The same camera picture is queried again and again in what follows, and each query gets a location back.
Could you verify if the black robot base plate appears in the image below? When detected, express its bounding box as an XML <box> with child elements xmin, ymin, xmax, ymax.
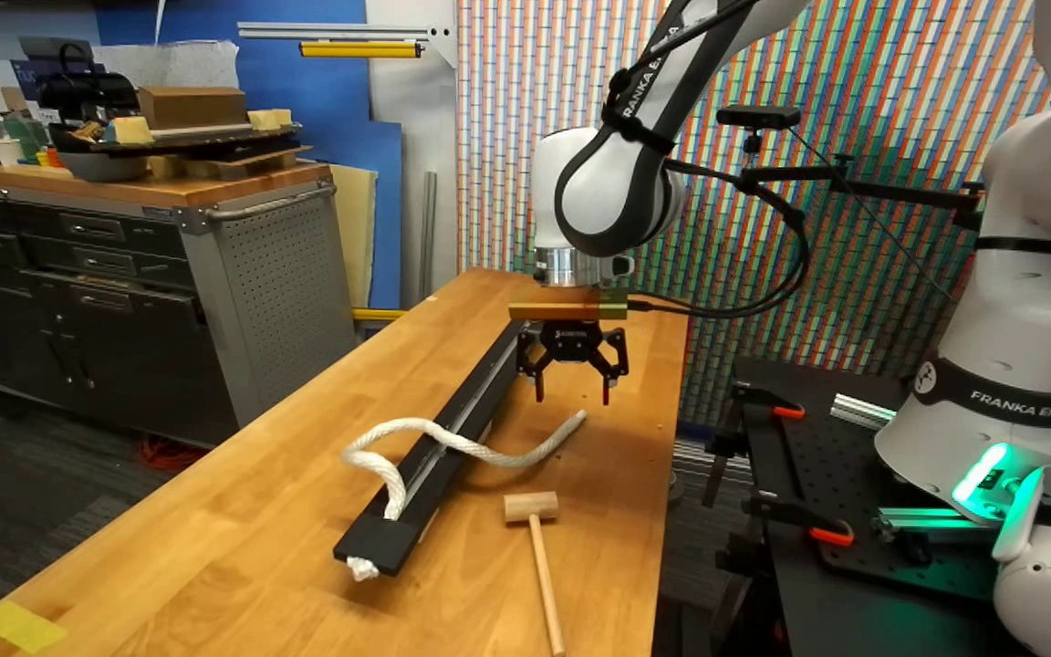
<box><xmin>726</xmin><ymin>353</ymin><xmax>1009</xmax><ymax>657</ymax></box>

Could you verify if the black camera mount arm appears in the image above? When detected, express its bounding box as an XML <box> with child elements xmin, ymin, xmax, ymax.
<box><xmin>675</xmin><ymin>124</ymin><xmax>988</xmax><ymax>234</ymax></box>

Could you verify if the black device on cabinet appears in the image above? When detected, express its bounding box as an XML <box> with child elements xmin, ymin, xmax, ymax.
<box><xmin>15</xmin><ymin>32</ymin><xmax>143</xmax><ymax>127</ymax></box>

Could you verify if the blue board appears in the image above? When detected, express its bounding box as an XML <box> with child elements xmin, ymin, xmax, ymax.
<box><xmin>92</xmin><ymin>0</ymin><xmax>407</xmax><ymax>309</ymax></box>

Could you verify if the cream foam board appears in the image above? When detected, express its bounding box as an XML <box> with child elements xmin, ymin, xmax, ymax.
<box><xmin>329</xmin><ymin>162</ymin><xmax>381</xmax><ymax>309</ymax></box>

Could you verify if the wooden mallet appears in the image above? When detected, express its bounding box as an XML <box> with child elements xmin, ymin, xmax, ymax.
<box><xmin>498</xmin><ymin>488</ymin><xmax>568</xmax><ymax>657</ymax></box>

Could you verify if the grey metal workbench cabinet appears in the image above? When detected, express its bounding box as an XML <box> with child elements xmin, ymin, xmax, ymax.
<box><xmin>0</xmin><ymin>155</ymin><xmax>362</xmax><ymax>450</ymax></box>

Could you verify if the brown cardboard box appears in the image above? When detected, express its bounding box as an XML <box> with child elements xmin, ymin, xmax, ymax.
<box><xmin>134</xmin><ymin>84</ymin><xmax>252</xmax><ymax>132</ymax></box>

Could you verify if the short aluminium extrusion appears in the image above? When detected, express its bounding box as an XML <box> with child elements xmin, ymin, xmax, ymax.
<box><xmin>828</xmin><ymin>392</ymin><xmax>902</xmax><ymax>432</ymax></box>

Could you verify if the white braided rope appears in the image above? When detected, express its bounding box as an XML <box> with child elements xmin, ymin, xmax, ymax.
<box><xmin>341</xmin><ymin>405</ymin><xmax>592</xmax><ymax>527</ymax></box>

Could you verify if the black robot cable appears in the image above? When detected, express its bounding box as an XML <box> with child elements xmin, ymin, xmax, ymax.
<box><xmin>600</xmin><ymin>0</ymin><xmax>818</xmax><ymax>325</ymax></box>

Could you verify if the silver metal rail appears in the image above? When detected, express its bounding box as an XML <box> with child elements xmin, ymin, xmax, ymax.
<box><xmin>232</xmin><ymin>19</ymin><xmax>457</xmax><ymax>44</ymax></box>

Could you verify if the long black rail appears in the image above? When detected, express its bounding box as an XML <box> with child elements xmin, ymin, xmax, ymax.
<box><xmin>332</xmin><ymin>323</ymin><xmax>538</xmax><ymax>581</ymax></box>

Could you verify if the white board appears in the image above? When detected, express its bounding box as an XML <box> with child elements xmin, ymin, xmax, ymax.
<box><xmin>362</xmin><ymin>0</ymin><xmax>464</xmax><ymax>304</ymax></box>

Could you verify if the multicoloured patterned backdrop panel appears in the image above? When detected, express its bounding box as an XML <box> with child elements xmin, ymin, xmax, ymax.
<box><xmin>453</xmin><ymin>0</ymin><xmax>1051</xmax><ymax>432</ymax></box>

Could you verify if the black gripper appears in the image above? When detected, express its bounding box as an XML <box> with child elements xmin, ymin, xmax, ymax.
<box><xmin>509</xmin><ymin>317</ymin><xmax>633</xmax><ymax>410</ymax></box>

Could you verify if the black stereo camera bar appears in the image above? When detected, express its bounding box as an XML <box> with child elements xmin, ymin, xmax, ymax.
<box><xmin>714</xmin><ymin>106</ymin><xmax>802</xmax><ymax>132</ymax></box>

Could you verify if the orange-handled black clamp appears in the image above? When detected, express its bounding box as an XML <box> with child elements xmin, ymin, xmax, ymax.
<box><xmin>701</xmin><ymin>379</ymin><xmax>810</xmax><ymax>510</ymax></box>
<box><xmin>749</xmin><ymin>488</ymin><xmax>862</xmax><ymax>555</ymax></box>

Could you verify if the yellow spirit level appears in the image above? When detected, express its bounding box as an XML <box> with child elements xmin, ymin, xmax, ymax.
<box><xmin>296</xmin><ymin>38</ymin><xmax>422</xmax><ymax>64</ymax></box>

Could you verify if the yellow sponge block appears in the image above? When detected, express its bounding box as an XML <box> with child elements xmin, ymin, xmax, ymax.
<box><xmin>109</xmin><ymin>112</ymin><xmax>158</xmax><ymax>151</ymax></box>
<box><xmin>244</xmin><ymin>106</ymin><xmax>299</xmax><ymax>134</ymax></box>

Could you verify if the yellow sticky note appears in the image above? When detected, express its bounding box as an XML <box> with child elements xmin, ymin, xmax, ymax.
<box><xmin>0</xmin><ymin>598</ymin><xmax>68</xmax><ymax>657</ymax></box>

